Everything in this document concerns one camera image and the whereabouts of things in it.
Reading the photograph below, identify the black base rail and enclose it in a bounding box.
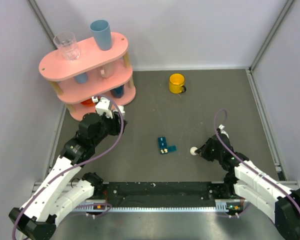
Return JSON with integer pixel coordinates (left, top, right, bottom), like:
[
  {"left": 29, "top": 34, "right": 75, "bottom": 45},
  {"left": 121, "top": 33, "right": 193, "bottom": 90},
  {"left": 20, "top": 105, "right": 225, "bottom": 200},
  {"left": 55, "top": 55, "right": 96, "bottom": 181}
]
[{"left": 102, "top": 181, "right": 238, "bottom": 208}]

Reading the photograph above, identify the small light blue cup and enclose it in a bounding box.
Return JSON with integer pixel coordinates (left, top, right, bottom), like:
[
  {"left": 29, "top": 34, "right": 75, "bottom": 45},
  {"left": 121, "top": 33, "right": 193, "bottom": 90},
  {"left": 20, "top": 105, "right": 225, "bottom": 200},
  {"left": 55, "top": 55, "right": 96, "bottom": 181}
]
[{"left": 74, "top": 72, "right": 89, "bottom": 84}]

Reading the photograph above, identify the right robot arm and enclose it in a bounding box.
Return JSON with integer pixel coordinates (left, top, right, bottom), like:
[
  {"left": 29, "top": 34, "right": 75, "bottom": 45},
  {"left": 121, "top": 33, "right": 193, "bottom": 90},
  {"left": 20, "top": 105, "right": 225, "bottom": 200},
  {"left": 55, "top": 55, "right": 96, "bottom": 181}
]
[{"left": 190, "top": 132, "right": 300, "bottom": 240}]

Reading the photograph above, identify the pink three-tier wooden shelf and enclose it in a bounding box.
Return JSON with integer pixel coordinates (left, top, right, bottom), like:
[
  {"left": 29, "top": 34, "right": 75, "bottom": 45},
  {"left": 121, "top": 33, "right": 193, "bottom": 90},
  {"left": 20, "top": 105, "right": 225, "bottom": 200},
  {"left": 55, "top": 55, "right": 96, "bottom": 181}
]
[{"left": 38, "top": 32, "right": 136, "bottom": 121}]

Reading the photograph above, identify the dark blue faceted cup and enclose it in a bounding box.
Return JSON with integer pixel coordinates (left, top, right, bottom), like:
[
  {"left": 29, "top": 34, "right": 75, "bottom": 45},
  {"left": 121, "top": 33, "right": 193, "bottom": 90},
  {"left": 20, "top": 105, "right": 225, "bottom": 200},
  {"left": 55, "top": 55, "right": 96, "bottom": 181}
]
[{"left": 110, "top": 85, "right": 125, "bottom": 99}]

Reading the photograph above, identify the clear drinking glass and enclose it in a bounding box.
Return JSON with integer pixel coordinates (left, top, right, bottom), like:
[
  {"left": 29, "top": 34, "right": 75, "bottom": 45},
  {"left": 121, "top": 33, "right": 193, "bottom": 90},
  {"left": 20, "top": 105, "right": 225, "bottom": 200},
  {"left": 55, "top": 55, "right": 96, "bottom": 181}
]
[{"left": 53, "top": 31, "right": 81, "bottom": 61}]

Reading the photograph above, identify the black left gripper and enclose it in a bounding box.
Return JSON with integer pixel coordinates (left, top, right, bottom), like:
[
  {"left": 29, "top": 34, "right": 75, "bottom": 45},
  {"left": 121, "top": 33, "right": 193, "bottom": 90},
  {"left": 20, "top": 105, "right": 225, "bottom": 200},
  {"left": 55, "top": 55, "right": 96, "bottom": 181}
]
[{"left": 92, "top": 111, "right": 127, "bottom": 146}]

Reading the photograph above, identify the teal pill organizer box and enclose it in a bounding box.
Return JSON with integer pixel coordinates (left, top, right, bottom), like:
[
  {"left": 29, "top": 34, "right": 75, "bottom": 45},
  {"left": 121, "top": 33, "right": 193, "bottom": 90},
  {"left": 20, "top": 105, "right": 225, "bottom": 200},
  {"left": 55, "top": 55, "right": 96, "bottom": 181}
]
[{"left": 157, "top": 136, "right": 177, "bottom": 155}]

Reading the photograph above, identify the yellow mug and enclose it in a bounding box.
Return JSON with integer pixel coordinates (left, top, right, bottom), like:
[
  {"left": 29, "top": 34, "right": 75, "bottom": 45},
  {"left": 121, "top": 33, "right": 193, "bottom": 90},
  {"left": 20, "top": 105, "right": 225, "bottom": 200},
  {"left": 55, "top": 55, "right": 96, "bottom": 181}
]
[{"left": 169, "top": 73, "right": 187, "bottom": 94}]

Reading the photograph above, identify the light blue plastic tumbler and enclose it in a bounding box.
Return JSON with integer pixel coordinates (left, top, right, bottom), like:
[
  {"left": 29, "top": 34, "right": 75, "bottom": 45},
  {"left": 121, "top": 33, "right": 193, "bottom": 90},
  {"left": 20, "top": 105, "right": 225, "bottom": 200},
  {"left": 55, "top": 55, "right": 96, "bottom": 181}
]
[{"left": 90, "top": 19, "right": 112, "bottom": 51}]

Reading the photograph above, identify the white pill bottle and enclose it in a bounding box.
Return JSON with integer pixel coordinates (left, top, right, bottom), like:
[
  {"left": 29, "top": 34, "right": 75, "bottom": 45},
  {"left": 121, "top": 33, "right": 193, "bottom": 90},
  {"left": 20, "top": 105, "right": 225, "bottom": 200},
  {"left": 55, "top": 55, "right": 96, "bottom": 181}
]
[{"left": 114, "top": 105, "right": 126, "bottom": 117}]

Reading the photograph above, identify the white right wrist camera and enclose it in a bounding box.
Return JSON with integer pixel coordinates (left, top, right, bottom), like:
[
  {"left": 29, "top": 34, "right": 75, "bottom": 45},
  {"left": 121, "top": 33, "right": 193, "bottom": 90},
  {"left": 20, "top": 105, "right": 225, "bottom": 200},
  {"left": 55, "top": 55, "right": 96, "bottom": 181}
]
[{"left": 217, "top": 124, "right": 229, "bottom": 136}]

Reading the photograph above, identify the orange plastic bowl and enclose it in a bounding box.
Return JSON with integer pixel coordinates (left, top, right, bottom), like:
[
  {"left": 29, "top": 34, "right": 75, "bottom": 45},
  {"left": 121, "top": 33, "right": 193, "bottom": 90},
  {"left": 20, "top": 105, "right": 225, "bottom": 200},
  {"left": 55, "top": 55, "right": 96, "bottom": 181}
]
[{"left": 80, "top": 98, "right": 95, "bottom": 107}]

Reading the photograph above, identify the white bottle cap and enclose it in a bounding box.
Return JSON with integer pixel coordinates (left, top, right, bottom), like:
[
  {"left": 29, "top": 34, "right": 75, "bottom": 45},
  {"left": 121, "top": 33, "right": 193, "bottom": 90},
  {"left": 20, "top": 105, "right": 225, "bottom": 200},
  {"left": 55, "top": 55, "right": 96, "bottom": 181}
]
[{"left": 190, "top": 146, "right": 198, "bottom": 156}]

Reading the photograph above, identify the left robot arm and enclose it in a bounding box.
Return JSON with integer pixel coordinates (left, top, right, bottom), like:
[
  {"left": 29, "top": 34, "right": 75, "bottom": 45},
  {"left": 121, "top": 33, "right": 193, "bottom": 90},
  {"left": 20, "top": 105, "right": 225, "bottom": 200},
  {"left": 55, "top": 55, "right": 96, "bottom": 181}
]
[{"left": 8, "top": 106, "right": 127, "bottom": 240}]

